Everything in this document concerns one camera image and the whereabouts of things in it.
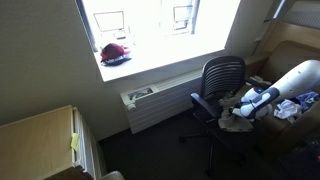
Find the brown cardboard box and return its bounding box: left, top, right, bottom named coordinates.
left=244, top=39, right=320, bottom=153

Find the blue cloth under cap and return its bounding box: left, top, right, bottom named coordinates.
left=100, top=54, right=133, bottom=67

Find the white garment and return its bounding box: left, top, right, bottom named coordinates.
left=273, top=98, right=303, bottom=121

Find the beige grey garment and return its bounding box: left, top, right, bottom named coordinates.
left=217, top=92, right=257, bottom=133

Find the black mesh office chair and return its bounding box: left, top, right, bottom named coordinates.
left=178, top=55, right=268, bottom=178

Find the light wood drawer cabinet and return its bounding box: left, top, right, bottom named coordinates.
left=0, top=104, right=108, bottom=180

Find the white wall radiator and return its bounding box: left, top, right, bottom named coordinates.
left=119, top=67, right=205, bottom=135

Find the brown low wooden cabinet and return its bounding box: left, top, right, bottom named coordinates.
left=43, top=165, right=93, bottom=180

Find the red cap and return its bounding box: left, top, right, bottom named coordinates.
left=99, top=42, right=132, bottom=62

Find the yellow sticky note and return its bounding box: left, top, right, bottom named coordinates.
left=69, top=132, right=81, bottom=152

